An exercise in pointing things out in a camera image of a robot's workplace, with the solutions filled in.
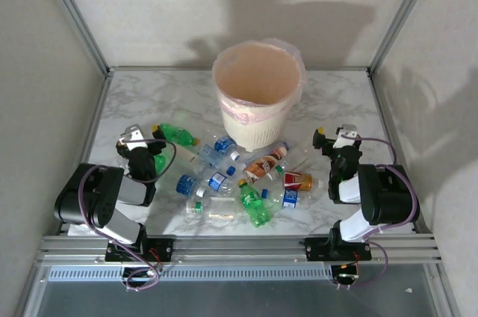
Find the long clear bottle tan label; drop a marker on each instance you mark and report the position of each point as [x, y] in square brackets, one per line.
[186, 156]

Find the red orange label bottle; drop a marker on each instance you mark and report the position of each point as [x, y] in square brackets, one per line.
[298, 181]

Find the dark blue label white-cap bottle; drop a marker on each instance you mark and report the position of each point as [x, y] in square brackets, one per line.
[185, 184]
[224, 144]

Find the light blue label soda bottle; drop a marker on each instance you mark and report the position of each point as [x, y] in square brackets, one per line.
[207, 154]

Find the brown label drink bottle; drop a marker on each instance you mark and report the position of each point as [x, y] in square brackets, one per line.
[261, 165]

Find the blue white label blue-cap bottle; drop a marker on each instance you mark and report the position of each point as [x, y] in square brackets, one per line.
[290, 198]

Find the clear bottle green white cap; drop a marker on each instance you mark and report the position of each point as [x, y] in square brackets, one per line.
[216, 208]

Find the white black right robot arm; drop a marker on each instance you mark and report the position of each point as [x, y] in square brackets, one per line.
[384, 197]

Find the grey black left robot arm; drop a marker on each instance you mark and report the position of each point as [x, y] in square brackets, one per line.
[112, 225]

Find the cream ribbed waste bin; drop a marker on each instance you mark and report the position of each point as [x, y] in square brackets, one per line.
[254, 134]

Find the pink plastic bin liner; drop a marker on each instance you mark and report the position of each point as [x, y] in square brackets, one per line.
[241, 117]

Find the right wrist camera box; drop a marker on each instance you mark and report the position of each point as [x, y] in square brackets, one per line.
[345, 137]

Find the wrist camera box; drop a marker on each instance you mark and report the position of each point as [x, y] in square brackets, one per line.
[345, 137]
[132, 137]

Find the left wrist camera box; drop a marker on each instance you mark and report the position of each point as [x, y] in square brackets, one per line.
[132, 137]

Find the aluminium table side rail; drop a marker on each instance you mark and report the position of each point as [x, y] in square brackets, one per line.
[86, 145]
[378, 92]

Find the aluminium frame crossbar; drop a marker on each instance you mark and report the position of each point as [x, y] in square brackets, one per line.
[168, 68]

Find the aluminium mounting rail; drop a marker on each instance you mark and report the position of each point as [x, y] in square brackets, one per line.
[239, 247]

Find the aluminium frame post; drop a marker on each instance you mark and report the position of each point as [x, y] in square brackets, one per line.
[402, 14]
[74, 14]

